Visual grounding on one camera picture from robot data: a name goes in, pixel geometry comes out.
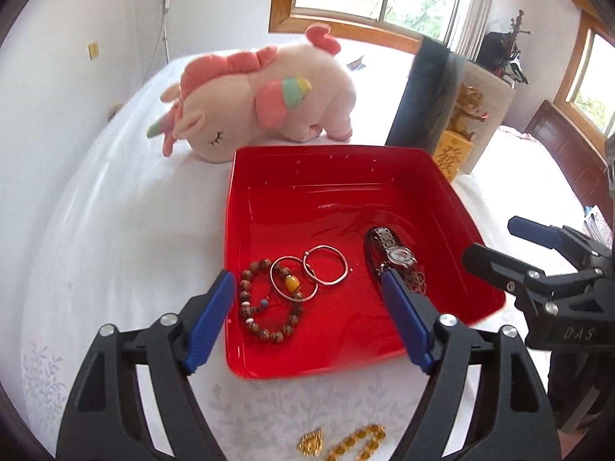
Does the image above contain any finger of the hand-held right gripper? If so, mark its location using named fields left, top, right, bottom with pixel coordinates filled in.
left=462, top=243, right=554, bottom=316
left=508, top=216, right=607, bottom=270

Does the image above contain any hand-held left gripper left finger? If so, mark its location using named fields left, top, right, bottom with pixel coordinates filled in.
left=55, top=269, right=236, bottom=461

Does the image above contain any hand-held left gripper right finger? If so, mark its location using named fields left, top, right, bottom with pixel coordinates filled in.
left=381, top=269, right=563, bottom=461

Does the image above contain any silver chain necklace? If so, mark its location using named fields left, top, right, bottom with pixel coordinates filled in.
left=401, top=269, right=428, bottom=297

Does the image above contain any wooden bead bracelet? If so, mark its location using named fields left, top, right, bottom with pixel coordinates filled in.
left=239, top=258, right=304, bottom=344

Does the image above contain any silver wristwatch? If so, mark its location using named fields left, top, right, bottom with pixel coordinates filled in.
left=367, top=226, right=420, bottom=272

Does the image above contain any plain silver bangle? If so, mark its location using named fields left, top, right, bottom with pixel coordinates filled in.
left=303, top=245, right=349, bottom=287

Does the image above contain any silver bangle with amber bead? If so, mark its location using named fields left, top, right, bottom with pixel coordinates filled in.
left=270, top=255, right=319, bottom=303

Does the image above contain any red plastic box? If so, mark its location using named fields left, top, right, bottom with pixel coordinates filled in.
left=224, top=145, right=507, bottom=380

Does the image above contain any folded newspaper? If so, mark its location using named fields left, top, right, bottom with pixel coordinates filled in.
left=583, top=206, right=615, bottom=250

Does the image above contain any dark wooden headboard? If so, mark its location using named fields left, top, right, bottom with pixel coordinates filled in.
left=524, top=100, right=612, bottom=197

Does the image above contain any golden figurine on yellow block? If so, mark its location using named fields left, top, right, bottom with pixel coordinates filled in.
left=431, top=84, right=488, bottom=183

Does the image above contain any white mattress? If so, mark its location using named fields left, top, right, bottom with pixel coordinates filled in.
left=19, top=33, right=601, bottom=461

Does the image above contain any small gold pendant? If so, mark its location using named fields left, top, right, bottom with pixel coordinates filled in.
left=296, top=429, right=327, bottom=457

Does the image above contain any wooden coat rack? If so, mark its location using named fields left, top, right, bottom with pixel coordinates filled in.
left=508, top=8, right=530, bottom=83

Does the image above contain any white curtain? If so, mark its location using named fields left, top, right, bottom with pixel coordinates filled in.
left=449, top=0, right=500, bottom=61

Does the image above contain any pink unicorn plush toy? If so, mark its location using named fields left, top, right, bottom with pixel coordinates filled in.
left=146, top=23, right=359, bottom=163

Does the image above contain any amber bead necklace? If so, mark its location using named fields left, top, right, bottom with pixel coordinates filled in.
left=327, top=423, right=387, bottom=461

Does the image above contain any narrow wooden frame window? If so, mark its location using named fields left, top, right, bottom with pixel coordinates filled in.
left=552, top=0, right=615, bottom=138

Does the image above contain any metal wall fixture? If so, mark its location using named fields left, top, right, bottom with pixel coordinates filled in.
left=154, top=0, right=176, bottom=63

